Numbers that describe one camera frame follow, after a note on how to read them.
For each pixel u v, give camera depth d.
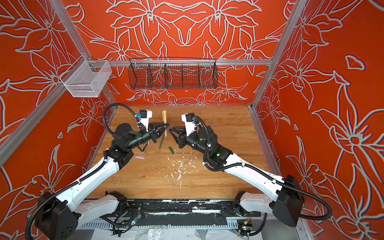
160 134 0.65
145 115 0.60
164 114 0.65
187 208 0.74
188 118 0.57
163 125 0.66
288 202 0.38
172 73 1.00
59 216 0.37
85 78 0.92
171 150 0.95
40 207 0.38
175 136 0.63
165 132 0.68
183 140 0.57
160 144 0.98
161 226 0.70
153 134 0.60
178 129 0.63
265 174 0.43
